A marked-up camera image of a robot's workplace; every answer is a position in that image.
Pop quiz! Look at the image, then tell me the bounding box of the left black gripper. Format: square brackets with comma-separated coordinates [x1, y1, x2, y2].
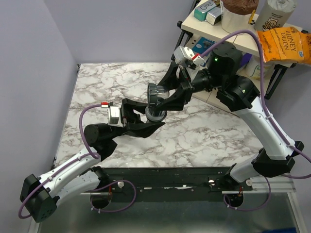
[108, 99, 165, 141]

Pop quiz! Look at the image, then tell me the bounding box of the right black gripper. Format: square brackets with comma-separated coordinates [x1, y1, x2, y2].
[148, 61, 225, 113]

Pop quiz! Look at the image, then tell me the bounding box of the clear plastic pipe fitting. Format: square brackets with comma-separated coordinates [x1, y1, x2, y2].
[145, 83, 170, 122]

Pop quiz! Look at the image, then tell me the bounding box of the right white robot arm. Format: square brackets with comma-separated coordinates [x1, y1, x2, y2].
[146, 42, 304, 190]

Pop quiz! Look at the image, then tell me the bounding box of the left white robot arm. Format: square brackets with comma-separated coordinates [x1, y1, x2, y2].
[18, 98, 167, 222]

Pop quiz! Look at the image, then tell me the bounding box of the cream tiered shelf rack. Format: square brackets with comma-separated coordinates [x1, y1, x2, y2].
[169, 0, 306, 121]

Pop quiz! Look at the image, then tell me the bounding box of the blue product box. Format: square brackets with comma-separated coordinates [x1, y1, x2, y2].
[192, 37, 215, 54]

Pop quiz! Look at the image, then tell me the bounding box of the purple white carton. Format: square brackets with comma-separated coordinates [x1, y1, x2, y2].
[240, 53, 252, 67]

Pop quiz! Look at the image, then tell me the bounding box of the teal green box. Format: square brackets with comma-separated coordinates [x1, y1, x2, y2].
[193, 0, 216, 21]

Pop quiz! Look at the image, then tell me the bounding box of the white round container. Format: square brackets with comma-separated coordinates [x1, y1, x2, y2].
[245, 55, 274, 80]

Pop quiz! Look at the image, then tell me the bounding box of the silver small box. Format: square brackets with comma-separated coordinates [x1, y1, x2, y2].
[206, 7, 222, 25]

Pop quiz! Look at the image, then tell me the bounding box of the white tub brown lid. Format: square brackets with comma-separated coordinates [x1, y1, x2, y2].
[220, 0, 259, 33]

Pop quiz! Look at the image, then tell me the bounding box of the orange honey dijon chip bag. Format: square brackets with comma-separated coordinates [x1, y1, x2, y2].
[257, 27, 311, 65]

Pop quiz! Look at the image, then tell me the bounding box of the grey cylindrical canister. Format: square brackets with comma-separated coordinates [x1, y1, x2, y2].
[254, 0, 297, 32]

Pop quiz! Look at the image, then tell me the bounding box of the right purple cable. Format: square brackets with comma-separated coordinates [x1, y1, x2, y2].
[203, 29, 311, 211]

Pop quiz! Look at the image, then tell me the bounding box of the purple cable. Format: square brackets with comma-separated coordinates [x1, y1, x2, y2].
[203, 29, 311, 211]
[18, 103, 137, 219]

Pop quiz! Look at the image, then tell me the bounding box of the aluminium frame rail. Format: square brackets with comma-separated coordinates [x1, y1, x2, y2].
[38, 172, 297, 195]

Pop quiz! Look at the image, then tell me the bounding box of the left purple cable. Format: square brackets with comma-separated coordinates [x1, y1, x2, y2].
[18, 103, 137, 219]

